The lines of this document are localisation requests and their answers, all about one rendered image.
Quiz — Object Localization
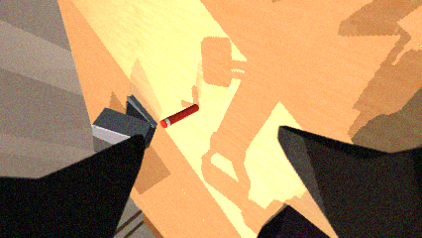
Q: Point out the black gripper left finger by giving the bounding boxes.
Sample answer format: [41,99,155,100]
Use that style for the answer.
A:
[0,134,146,238]

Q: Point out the dark red peg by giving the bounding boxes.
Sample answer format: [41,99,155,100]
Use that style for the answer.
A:
[160,104,199,128]

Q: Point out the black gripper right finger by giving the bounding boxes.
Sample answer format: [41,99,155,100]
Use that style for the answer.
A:
[277,125,422,238]

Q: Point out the grey sloped panel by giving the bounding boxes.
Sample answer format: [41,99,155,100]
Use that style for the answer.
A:
[92,95,158,153]

